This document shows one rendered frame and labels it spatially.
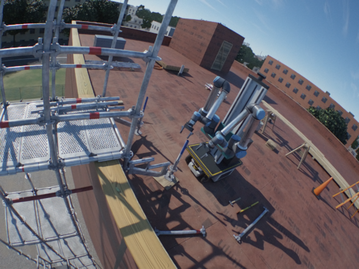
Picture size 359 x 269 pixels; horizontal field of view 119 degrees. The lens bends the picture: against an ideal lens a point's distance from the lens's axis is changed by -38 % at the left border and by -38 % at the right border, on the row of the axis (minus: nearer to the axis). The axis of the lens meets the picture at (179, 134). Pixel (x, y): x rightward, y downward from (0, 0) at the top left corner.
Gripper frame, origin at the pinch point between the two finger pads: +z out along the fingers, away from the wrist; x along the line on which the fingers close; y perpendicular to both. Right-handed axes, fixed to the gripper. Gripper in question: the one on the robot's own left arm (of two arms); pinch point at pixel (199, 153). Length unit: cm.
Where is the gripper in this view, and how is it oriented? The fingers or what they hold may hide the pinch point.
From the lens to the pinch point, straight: 212.5
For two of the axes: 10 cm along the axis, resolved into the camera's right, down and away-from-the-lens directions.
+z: -7.0, 6.1, 3.7
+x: 3.5, 7.4, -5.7
